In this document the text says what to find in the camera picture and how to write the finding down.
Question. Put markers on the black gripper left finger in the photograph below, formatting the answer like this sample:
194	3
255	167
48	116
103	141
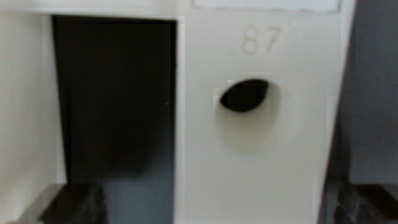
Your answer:
77	206

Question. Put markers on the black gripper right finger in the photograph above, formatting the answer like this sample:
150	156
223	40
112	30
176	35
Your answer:
366	204

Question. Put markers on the white chair back frame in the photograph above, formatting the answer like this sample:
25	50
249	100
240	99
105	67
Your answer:
262	53

